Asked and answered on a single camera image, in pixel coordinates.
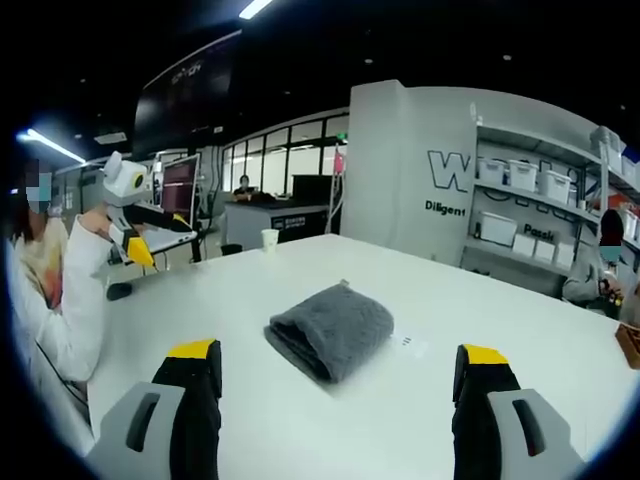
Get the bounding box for computer monitor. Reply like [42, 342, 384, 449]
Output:
[159, 152, 202, 222]

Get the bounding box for large black overhead screen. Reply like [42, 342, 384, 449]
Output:
[131, 28, 244, 157]

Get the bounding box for ceiling light strip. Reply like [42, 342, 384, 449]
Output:
[16, 128, 87, 165]
[238, 0, 275, 21]

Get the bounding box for shelf with white bins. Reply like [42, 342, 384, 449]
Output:
[475, 124, 640, 269]

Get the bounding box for grey counter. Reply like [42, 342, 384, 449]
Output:
[222, 198, 332, 249]

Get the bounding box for black cable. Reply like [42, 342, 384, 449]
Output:
[34, 338, 90, 407]

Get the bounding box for person's torso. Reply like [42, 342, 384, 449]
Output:
[6, 199, 70, 351]

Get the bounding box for grey metal shelving unit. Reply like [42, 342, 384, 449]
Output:
[460, 102, 640, 301]

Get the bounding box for grey towel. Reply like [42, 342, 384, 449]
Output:
[263, 280, 397, 385]

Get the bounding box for brown wooden box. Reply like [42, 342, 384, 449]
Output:
[614, 322, 640, 371]

